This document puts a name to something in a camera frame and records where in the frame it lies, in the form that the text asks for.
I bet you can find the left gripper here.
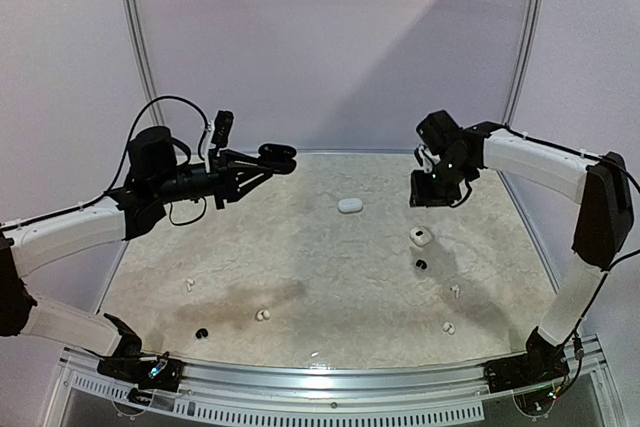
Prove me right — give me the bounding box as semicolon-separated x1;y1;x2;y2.
152;148;272;209

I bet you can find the black earbud charging case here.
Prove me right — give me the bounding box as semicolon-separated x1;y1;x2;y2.
258;143;297;175

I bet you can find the white gold-trimmed charging case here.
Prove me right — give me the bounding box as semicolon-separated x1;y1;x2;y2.
409;227;432;248

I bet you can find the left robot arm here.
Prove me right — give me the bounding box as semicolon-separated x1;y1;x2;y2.
1;127;297;381

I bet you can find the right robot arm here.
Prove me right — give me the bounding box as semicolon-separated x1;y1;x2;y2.
409;110;637;383

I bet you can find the closed white charging case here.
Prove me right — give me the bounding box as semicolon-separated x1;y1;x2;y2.
337;198;364;214

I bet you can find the white earbud right front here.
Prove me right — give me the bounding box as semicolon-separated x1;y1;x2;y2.
442;322;456;335

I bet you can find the white earbud centre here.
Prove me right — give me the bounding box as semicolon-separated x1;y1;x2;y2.
255;310;271;322

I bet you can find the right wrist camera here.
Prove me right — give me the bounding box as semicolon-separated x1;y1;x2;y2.
414;144;436;174

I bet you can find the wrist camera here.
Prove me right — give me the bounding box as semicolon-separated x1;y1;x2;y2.
199;110;234;159
414;144;436;174

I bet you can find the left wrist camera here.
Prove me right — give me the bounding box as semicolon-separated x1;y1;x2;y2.
199;110;234;159

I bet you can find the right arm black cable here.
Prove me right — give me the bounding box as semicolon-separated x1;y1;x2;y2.
469;121;640;398

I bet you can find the aluminium front rail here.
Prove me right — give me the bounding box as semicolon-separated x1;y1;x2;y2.
59;331;609;411

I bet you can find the right aluminium corner post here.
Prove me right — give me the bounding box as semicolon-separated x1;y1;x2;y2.
494;0;550;131

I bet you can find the aluminium corner post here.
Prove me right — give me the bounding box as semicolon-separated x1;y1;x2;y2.
122;0;158;101
494;0;550;131

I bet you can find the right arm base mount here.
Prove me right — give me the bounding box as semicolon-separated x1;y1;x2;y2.
483;345;570;393

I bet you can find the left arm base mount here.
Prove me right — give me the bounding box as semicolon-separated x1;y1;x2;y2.
97;349;186;392

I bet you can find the left aluminium corner post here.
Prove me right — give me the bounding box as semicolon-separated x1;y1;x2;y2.
122;0;158;101

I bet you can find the white slotted cable duct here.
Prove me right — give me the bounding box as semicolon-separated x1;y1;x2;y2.
59;373;486;426

